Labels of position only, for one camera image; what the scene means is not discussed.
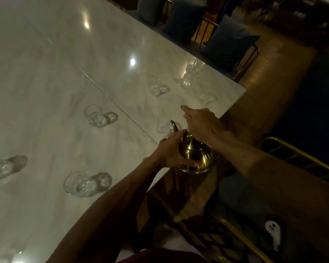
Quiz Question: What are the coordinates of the blue cushioned gold frame chair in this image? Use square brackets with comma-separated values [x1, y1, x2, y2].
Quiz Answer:
[126, 0, 167, 27]
[260, 136, 329, 178]
[202, 15, 261, 83]
[149, 172, 276, 263]
[163, 0, 208, 43]

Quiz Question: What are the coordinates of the person's right forearm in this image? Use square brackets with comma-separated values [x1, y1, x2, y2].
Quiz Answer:
[208, 131, 329, 263]

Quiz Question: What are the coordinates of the maroon shirt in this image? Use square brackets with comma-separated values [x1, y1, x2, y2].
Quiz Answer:
[117, 247, 209, 263]

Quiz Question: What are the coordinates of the person's left hand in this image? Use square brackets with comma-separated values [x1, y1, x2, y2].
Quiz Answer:
[150, 130, 198, 169]

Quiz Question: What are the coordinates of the gold metal kettle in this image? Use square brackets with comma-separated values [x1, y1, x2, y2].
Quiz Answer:
[170, 120, 216, 174]

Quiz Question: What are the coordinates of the person's left forearm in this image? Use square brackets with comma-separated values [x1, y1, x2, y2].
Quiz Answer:
[46, 155, 171, 263]

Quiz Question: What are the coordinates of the person's right hand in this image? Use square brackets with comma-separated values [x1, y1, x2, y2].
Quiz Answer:
[180, 105, 236, 147]

